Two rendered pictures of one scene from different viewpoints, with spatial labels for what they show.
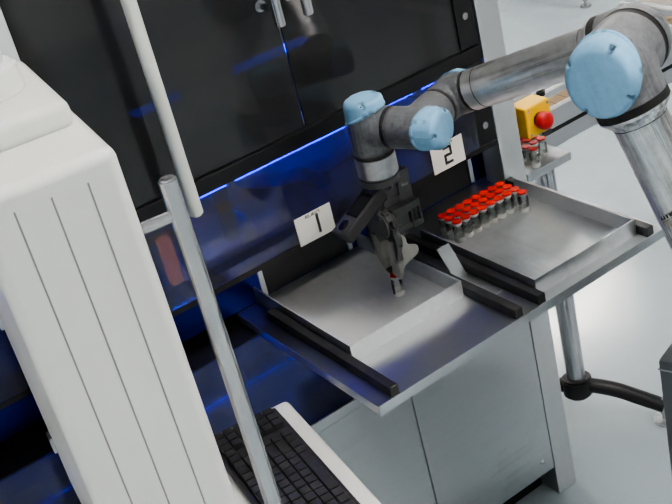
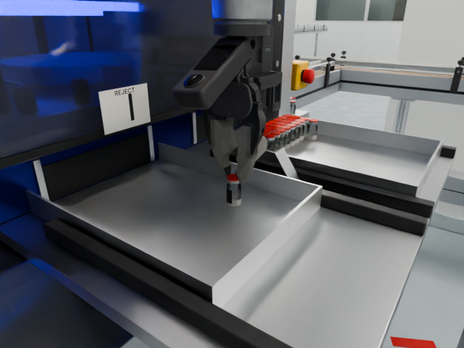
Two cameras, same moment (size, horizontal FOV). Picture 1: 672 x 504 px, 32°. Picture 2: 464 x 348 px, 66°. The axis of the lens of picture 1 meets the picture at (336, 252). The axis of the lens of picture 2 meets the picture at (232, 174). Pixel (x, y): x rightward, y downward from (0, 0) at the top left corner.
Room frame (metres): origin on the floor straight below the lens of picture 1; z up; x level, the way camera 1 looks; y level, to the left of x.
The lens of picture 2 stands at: (1.48, 0.12, 1.14)
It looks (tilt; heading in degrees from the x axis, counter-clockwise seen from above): 24 degrees down; 334
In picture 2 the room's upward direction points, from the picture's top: straight up
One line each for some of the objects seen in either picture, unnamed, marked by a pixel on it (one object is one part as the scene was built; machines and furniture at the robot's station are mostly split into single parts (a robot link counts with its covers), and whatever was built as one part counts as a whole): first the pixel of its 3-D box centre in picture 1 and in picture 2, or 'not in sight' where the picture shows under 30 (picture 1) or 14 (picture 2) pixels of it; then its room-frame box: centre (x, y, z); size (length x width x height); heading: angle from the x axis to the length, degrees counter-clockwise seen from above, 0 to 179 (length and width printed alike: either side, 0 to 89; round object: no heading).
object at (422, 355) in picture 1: (447, 275); (274, 186); (1.95, -0.20, 0.87); 0.70 x 0.48 x 0.02; 118
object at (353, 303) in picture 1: (355, 291); (176, 199); (1.93, -0.02, 0.90); 0.34 x 0.26 x 0.04; 28
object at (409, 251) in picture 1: (405, 255); (254, 150); (1.89, -0.12, 0.97); 0.06 x 0.03 x 0.09; 118
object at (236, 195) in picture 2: (397, 284); (233, 191); (1.90, -0.10, 0.90); 0.02 x 0.02 x 0.04
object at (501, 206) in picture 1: (487, 214); (287, 136); (2.09, -0.32, 0.90); 0.18 x 0.02 x 0.05; 118
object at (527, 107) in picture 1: (528, 115); (291, 74); (2.31, -0.48, 1.00); 0.08 x 0.07 x 0.07; 28
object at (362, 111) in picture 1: (369, 125); not in sight; (1.91, -0.11, 1.23); 0.09 x 0.08 x 0.11; 51
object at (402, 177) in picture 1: (388, 201); (244, 72); (1.92, -0.12, 1.07); 0.09 x 0.08 x 0.12; 118
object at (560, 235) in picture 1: (524, 232); (336, 149); (1.99, -0.37, 0.90); 0.34 x 0.26 x 0.04; 28
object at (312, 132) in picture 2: (523, 201); (312, 129); (2.10, -0.40, 0.90); 0.02 x 0.02 x 0.05
